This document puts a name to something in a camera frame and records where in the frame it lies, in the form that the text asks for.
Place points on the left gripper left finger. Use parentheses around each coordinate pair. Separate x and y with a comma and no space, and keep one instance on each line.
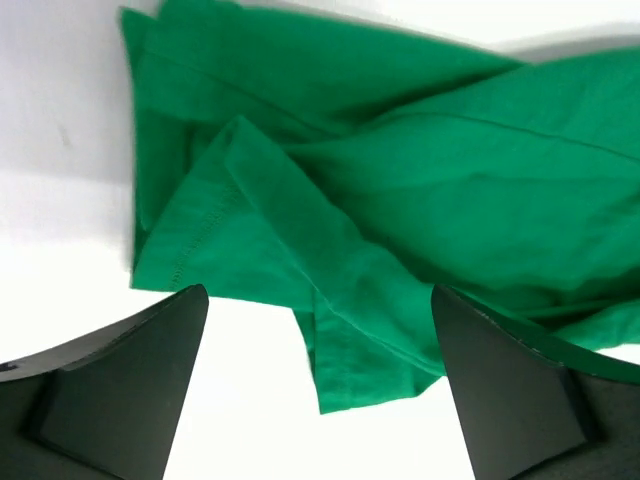
(105,405)

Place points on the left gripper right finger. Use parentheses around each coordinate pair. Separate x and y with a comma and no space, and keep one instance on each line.
(533,406)

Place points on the green t shirt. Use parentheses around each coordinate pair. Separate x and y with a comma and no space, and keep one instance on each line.
(342,170)

